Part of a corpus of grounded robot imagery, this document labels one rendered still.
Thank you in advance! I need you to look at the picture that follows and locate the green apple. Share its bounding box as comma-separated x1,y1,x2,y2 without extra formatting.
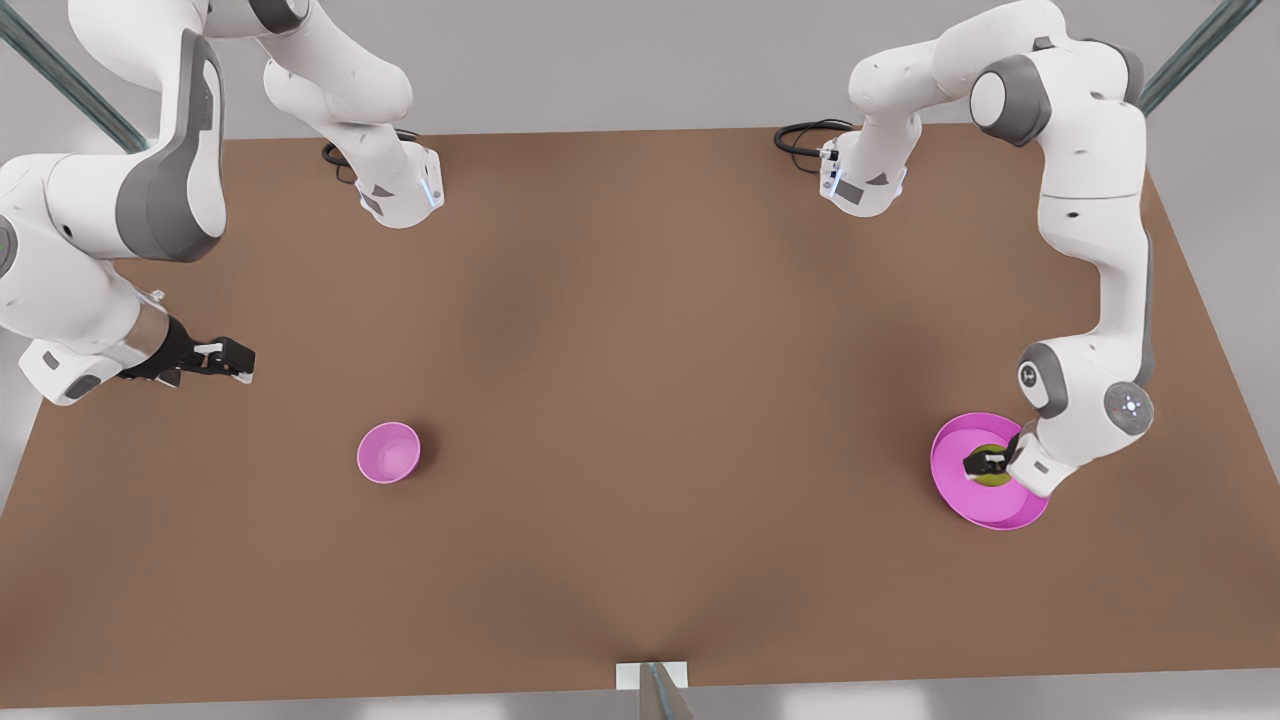
974,444,1015,489

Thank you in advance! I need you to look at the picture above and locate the pink bowl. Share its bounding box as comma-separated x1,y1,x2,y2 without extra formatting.
357,421,422,485

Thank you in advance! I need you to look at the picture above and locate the pink plate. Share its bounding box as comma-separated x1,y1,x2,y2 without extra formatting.
930,412,1050,531

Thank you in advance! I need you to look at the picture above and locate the black cable loop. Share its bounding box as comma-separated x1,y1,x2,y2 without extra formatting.
321,128,421,185
773,119,855,175

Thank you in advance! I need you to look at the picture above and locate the silver frame post with foot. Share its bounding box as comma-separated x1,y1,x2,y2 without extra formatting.
615,660,696,720

